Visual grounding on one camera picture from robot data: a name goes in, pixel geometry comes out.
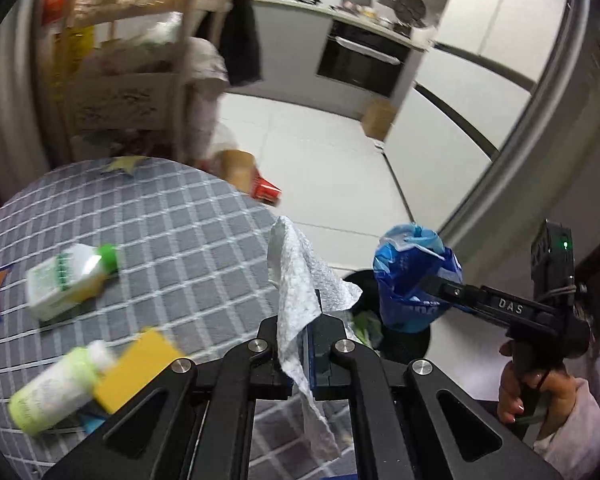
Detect white bottle with green cap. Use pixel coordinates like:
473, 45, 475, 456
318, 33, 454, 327
25, 242, 123, 322

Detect cardboard box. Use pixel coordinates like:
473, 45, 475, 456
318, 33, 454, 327
361, 100, 398, 139

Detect person's right forearm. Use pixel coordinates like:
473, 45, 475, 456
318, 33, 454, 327
532, 377, 600, 461

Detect black hanging cloth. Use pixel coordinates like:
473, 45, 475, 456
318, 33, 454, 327
197, 0, 263, 87

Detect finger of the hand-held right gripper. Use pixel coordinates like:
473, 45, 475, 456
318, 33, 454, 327
420, 274, 486, 317

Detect black built-in oven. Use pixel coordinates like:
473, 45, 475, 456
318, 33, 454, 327
316, 19, 413, 98

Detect grey kitchen counter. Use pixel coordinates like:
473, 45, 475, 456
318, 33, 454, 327
250, 0, 436, 121

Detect yellow mesh bag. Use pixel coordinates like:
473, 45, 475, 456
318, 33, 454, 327
50, 25, 98, 106

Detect light green bottle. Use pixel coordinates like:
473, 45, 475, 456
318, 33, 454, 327
7, 340, 118, 436

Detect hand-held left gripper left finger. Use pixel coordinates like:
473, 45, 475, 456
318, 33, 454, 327
42, 317, 295, 480

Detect red container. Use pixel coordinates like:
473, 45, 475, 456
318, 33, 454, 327
42, 0, 76, 23

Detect white paper towel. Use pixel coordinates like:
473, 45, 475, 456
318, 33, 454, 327
267, 216, 363, 462

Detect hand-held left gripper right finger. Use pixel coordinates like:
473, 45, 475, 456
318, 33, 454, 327
304, 312, 563, 480

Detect yellow sponge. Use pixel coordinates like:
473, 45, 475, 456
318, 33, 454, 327
94, 327, 178, 415

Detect red and tan cup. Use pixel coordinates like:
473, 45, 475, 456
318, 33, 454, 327
215, 149, 258, 193

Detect blue plastic bag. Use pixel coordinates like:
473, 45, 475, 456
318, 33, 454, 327
372, 222, 465, 335

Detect grey sliding door frame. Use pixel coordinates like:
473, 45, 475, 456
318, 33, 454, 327
0, 25, 51, 176
430, 0, 600, 241

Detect black trash bin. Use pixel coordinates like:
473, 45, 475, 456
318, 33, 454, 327
340, 269, 433, 366

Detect red carton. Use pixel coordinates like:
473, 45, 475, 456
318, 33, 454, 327
250, 176, 283, 206

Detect white refrigerator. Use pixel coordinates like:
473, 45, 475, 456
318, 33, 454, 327
382, 0, 588, 196

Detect white woven sack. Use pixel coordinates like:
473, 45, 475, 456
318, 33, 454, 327
182, 37, 231, 161

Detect person's right hand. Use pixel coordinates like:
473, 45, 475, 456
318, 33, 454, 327
496, 340, 581, 438

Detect beige plastic storage cart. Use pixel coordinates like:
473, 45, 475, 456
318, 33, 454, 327
40, 0, 246, 161

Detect white plastic bags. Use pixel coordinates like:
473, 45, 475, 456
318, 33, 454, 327
90, 10, 186, 77

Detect round perforated pan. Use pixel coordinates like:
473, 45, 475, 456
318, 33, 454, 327
394, 0, 427, 23

